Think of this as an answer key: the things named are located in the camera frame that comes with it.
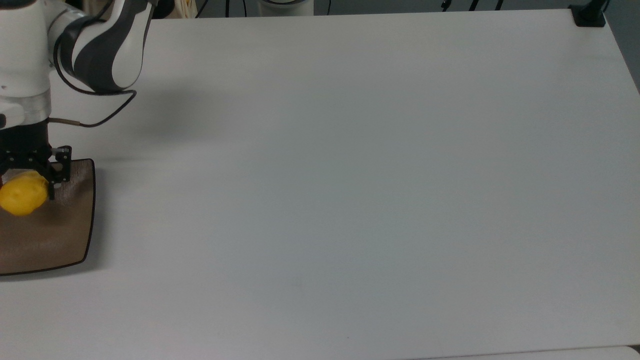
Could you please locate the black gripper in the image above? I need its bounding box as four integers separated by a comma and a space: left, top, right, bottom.
0, 121, 73, 201

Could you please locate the black round bin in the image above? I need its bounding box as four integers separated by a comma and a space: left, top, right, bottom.
150, 0, 176, 20

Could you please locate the brown square ceramic plate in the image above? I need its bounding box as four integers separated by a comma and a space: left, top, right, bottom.
0, 158, 96, 277

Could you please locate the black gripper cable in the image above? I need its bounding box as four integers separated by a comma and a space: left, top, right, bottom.
48, 15, 138, 129

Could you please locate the yellow potato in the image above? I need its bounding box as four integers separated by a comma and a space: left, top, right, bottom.
0, 170, 50, 217

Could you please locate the black table clamp base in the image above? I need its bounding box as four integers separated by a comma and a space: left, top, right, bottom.
569, 0, 611, 28

